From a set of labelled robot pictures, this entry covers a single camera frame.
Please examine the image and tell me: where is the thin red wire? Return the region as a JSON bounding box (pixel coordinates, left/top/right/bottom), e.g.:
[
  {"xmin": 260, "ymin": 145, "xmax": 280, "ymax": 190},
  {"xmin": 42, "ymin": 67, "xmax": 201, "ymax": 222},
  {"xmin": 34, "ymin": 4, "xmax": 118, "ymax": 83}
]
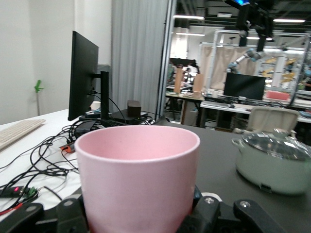
[{"xmin": 0, "ymin": 203, "xmax": 23, "ymax": 216}]

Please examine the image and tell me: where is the black computer monitor with stand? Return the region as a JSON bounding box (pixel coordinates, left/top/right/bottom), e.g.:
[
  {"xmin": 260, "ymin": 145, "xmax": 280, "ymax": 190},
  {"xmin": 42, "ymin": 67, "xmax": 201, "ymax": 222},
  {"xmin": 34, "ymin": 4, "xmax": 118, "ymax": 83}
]
[{"xmin": 68, "ymin": 31, "xmax": 110, "ymax": 127}]

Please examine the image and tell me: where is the green terminal connector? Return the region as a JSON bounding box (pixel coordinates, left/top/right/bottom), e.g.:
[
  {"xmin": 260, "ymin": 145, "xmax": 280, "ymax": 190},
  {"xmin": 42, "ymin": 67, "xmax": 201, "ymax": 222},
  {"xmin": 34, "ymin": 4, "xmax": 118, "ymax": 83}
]
[{"xmin": 23, "ymin": 186, "xmax": 37, "ymax": 198}]

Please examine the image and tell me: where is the black cable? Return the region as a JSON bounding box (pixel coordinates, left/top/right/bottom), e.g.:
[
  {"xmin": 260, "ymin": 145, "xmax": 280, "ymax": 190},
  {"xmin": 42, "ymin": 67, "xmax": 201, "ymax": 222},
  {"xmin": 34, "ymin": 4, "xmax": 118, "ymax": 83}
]
[
  {"xmin": 0, "ymin": 125, "xmax": 81, "ymax": 170},
  {"xmin": 93, "ymin": 94, "xmax": 127, "ymax": 125},
  {"xmin": 43, "ymin": 185, "xmax": 63, "ymax": 201},
  {"xmin": 30, "ymin": 143, "xmax": 79, "ymax": 177},
  {"xmin": 0, "ymin": 169, "xmax": 69, "ymax": 193}
]

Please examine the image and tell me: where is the black background monitor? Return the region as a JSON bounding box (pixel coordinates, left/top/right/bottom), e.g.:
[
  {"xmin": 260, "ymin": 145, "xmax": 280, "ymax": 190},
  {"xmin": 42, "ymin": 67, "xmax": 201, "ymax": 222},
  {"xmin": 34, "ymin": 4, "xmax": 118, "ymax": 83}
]
[{"xmin": 223, "ymin": 72, "xmax": 266, "ymax": 101}]

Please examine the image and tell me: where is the white paper cup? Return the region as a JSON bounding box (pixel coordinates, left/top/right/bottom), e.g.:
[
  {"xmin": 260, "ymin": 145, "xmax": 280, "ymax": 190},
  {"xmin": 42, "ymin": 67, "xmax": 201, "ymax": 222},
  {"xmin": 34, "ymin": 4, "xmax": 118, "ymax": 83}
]
[{"xmin": 90, "ymin": 101, "xmax": 102, "ymax": 114}]

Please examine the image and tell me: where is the white computer keyboard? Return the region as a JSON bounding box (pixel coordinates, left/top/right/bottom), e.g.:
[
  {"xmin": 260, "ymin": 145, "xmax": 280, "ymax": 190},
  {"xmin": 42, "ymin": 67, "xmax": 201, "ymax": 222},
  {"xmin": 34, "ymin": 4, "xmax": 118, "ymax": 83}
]
[{"xmin": 0, "ymin": 118, "xmax": 46, "ymax": 151}]

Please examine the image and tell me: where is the pink plastic cup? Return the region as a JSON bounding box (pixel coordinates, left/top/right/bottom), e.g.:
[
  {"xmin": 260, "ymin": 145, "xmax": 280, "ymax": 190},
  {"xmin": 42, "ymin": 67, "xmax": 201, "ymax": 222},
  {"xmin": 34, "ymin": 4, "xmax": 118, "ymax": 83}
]
[{"xmin": 74, "ymin": 125, "xmax": 201, "ymax": 233}]

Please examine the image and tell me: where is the dark brown small box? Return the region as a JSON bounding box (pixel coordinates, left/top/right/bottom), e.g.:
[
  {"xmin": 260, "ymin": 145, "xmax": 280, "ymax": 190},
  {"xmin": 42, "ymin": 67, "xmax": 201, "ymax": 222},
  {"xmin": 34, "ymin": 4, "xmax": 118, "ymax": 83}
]
[{"xmin": 127, "ymin": 100, "xmax": 141, "ymax": 117}]

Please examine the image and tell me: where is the glass pot lid white knob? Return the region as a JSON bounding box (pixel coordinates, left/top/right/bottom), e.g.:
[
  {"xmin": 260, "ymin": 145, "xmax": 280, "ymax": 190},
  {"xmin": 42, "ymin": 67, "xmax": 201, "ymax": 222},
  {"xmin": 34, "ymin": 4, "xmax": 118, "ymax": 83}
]
[{"xmin": 241, "ymin": 128, "xmax": 311, "ymax": 161}]

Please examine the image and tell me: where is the grey pleated curtain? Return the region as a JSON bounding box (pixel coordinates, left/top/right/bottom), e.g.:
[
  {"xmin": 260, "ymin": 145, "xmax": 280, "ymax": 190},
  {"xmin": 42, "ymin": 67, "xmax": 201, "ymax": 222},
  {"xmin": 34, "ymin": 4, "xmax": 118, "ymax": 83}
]
[{"xmin": 110, "ymin": 0, "xmax": 171, "ymax": 119}]

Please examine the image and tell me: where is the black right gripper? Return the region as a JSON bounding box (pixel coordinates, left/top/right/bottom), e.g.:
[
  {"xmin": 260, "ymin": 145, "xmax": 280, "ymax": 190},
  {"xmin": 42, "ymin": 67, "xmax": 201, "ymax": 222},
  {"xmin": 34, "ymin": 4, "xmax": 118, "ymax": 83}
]
[{"xmin": 225, "ymin": 0, "xmax": 274, "ymax": 51}]

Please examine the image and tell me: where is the pink box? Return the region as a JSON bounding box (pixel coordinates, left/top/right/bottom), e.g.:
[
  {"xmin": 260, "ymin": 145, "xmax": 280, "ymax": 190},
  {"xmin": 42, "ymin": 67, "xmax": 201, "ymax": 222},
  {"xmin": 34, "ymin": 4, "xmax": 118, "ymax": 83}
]
[{"xmin": 266, "ymin": 90, "xmax": 292, "ymax": 100}]

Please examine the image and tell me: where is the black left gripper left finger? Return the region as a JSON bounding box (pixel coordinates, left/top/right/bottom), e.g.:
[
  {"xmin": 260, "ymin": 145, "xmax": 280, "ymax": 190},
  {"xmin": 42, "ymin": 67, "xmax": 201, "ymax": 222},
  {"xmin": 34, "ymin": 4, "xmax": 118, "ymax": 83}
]
[{"xmin": 0, "ymin": 197, "xmax": 89, "ymax": 233}]

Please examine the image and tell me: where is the white background desk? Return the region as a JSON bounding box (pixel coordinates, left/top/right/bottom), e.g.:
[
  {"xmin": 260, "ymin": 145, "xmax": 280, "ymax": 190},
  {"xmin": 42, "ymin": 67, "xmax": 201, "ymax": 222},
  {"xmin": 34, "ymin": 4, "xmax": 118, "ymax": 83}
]
[{"xmin": 200, "ymin": 100, "xmax": 311, "ymax": 127}]

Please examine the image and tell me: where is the pale green cooking pot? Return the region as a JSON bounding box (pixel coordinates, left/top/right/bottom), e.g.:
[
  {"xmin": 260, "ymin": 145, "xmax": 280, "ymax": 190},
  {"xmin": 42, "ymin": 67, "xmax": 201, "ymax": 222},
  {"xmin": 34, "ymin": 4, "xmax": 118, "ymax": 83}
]
[{"xmin": 231, "ymin": 128, "xmax": 311, "ymax": 196}]

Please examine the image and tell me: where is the beige curtain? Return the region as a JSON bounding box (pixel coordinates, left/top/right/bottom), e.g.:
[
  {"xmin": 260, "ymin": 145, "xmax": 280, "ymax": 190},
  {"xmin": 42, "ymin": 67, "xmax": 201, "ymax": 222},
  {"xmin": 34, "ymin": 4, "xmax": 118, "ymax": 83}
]
[{"xmin": 200, "ymin": 45, "xmax": 259, "ymax": 90}]

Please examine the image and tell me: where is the black dongle with red light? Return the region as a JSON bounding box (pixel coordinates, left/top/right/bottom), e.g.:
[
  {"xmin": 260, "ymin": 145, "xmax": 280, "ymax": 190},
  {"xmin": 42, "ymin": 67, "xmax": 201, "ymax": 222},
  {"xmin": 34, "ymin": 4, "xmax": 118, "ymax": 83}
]
[{"xmin": 0, "ymin": 185, "xmax": 25, "ymax": 197}]

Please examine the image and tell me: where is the wooden upright stand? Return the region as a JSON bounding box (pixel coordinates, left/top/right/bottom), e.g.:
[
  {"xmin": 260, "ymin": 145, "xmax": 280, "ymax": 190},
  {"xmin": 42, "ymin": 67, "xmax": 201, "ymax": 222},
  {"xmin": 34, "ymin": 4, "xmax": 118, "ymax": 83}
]
[
  {"xmin": 173, "ymin": 67, "xmax": 185, "ymax": 94},
  {"xmin": 193, "ymin": 74, "xmax": 205, "ymax": 98}
]

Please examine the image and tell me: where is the green clip on pole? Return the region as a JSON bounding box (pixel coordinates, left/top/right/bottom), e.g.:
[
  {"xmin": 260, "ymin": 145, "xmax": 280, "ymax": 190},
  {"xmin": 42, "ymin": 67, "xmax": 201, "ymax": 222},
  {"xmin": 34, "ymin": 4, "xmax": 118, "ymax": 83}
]
[{"xmin": 34, "ymin": 79, "xmax": 45, "ymax": 117}]

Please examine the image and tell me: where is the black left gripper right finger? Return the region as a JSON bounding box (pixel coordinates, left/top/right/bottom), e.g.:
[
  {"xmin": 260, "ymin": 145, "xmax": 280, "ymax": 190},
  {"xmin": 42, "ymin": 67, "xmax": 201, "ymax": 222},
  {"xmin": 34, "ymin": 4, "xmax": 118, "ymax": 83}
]
[{"xmin": 177, "ymin": 194, "xmax": 287, "ymax": 233}]

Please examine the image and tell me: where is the background workbench table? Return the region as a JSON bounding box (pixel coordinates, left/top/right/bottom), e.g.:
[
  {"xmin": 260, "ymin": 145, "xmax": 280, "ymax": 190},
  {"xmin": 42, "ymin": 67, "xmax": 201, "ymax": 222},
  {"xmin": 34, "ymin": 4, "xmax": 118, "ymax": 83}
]
[{"xmin": 165, "ymin": 92, "xmax": 205, "ymax": 122}]

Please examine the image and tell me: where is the aluminium frame structure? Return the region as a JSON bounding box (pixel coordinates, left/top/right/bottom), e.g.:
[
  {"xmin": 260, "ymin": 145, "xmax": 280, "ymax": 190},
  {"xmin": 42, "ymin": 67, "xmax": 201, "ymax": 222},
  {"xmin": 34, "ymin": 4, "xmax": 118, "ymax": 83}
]
[{"xmin": 199, "ymin": 29, "xmax": 311, "ymax": 107}]

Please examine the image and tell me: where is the flat black desktop device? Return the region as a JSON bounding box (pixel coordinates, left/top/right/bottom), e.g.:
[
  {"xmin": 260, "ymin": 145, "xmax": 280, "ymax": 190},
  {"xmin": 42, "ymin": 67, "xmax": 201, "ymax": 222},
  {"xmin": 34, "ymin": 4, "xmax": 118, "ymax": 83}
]
[{"xmin": 109, "ymin": 109, "xmax": 149, "ymax": 125}]

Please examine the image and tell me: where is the white office chair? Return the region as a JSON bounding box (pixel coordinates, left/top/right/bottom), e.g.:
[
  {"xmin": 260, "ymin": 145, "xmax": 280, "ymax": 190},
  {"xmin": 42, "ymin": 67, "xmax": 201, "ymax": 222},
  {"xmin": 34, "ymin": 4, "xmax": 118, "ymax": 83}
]
[{"xmin": 233, "ymin": 106, "xmax": 300, "ymax": 135}]

